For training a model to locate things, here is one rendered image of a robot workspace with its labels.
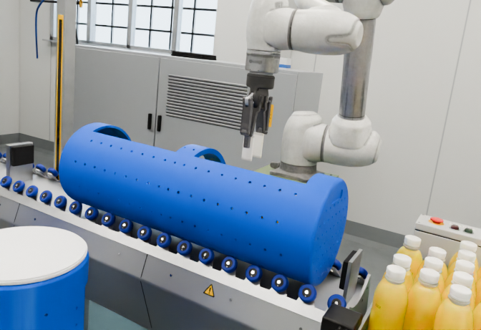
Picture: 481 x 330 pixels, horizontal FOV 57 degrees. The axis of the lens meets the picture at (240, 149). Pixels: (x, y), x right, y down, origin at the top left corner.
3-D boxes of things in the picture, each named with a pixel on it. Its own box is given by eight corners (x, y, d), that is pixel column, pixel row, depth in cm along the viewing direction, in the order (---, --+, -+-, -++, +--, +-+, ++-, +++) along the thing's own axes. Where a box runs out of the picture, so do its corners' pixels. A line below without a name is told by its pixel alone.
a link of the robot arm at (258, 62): (240, 49, 116) (237, 71, 117) (271, 51, 112) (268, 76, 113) (256, 51, 124) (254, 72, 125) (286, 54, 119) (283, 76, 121)
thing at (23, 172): (28, 178, 183) (28, 141, 180) (35, 180, 181) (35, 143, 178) (6, 182, 174) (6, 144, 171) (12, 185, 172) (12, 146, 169)
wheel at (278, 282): (275, 272, 115) (273, 270, 114) (291, 278, 113) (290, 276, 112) (269, 289, 114) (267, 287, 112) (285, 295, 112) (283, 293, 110)
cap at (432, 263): (441, 267, 103) (443, 260, 102) (441, 273, 99) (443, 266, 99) (424, 262, 104) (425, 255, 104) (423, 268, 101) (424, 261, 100)
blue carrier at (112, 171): (118, 193, 171) (124, 120, 166) (338, 265, 130) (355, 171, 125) (55, 210, 146) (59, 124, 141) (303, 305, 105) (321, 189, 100)
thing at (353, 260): (346, 289, 120) (353, 246, 118) (355, 292, 119) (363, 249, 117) (335, 305, 112) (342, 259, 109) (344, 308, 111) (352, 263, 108)
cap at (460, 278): (469, 290, 93) (471, 282, 93) (449, 283, 95) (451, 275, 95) (473, 284, 96) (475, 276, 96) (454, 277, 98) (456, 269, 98)
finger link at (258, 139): (253, 132, 125) (255, 132, 126) (250, 156, 126) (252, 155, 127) (263, 134, 124) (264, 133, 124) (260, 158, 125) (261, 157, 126)
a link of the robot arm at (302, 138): (285, 155, 199) (290, 107, 195) (326, 162, 193) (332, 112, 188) (274, 162, 185) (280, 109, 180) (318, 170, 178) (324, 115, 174)
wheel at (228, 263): (226, 255, 122) (224, 253, 121) (240, 260, 120) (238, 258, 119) (220, 270, 121) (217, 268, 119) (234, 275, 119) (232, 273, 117)
